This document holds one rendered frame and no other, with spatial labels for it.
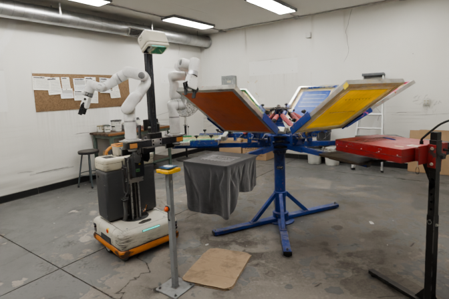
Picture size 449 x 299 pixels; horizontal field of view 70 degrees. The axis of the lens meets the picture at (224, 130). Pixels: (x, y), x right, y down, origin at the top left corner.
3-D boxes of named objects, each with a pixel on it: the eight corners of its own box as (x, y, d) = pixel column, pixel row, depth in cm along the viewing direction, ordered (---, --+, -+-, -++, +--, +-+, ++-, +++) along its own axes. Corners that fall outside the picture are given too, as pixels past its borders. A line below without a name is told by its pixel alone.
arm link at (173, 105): (166, 117, 298) (166, 100, 296) (180, 116, 303) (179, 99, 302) (170, 118, 289) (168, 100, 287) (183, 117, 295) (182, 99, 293)
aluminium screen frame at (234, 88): (234, 88, 234) (235, 84, 235) (176, 91, 268) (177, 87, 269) (276, 133, 292) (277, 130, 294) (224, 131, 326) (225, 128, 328)
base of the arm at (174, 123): (164, 134, 300) (162, 117, 298) (175, 132, 309) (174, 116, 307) (173, 135, 289) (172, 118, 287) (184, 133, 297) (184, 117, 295)
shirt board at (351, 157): (397, 167, 251) (397, 157, 250) (359, 174, 235) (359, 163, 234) (294, 145, 372) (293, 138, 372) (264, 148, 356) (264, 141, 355)
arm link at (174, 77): (165, 69, 283) (186, 69, 292) (164, 109, 297) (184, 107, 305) (170, 72, 272) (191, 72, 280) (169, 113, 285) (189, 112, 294)
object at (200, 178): (228, 221, 246) (226, 166, 241) (184, 210, 272) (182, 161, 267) (230, 219, 248) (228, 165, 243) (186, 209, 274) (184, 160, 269)
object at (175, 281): (176, 300, 236) (168, 172, 225) (155, 289, 249) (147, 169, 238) (195, 284, 254) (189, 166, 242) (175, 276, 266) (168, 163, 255)
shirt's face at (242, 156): (225, 166, 242) (225, 165, 242) (182, 161, 267) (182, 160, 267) (257, 155, 280) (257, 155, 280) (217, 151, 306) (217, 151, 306)
